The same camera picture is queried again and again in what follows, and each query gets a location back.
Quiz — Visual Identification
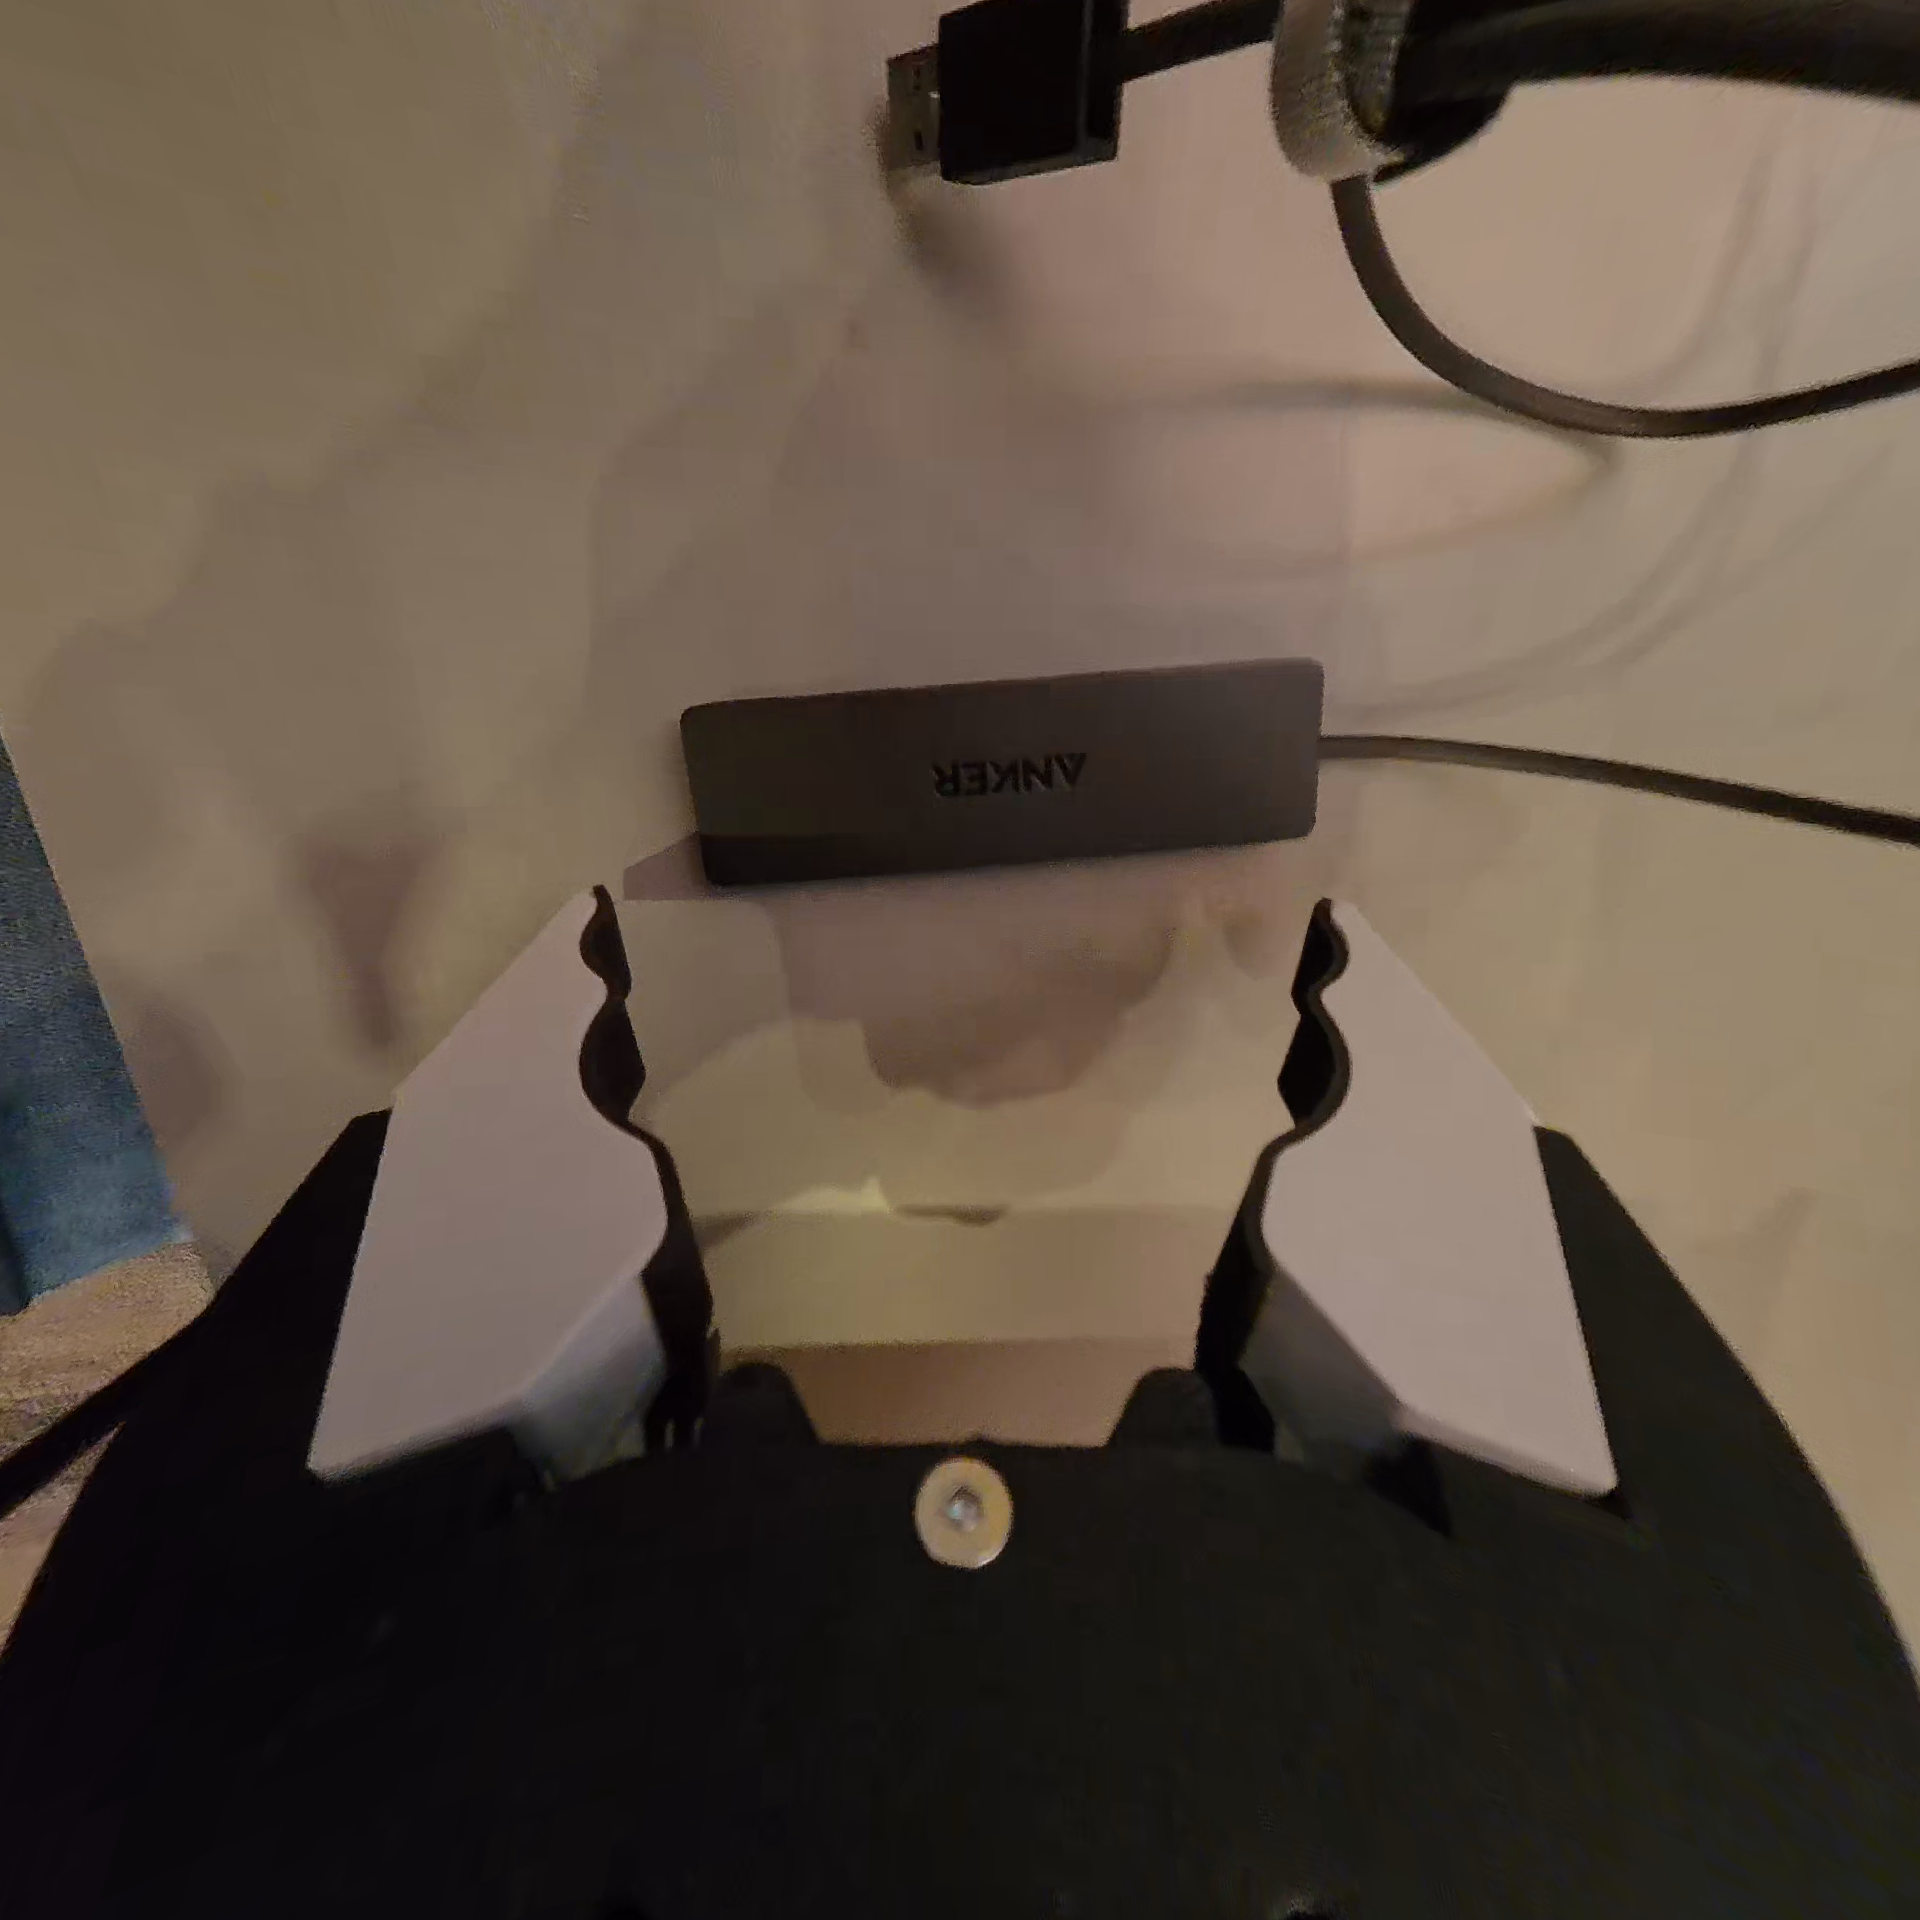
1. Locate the person's blue jeans leg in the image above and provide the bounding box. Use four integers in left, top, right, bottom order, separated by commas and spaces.
0, 736, 182, 1308

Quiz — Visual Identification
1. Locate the black hub cable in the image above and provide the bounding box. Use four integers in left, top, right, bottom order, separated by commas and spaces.
883, 0, 1920, 849

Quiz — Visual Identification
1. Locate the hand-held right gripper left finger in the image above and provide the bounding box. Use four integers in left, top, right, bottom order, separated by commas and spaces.
307, 884, 719, 1488

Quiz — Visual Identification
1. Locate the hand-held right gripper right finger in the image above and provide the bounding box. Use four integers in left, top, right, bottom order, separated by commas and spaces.
1190, 897, 1623, 1502

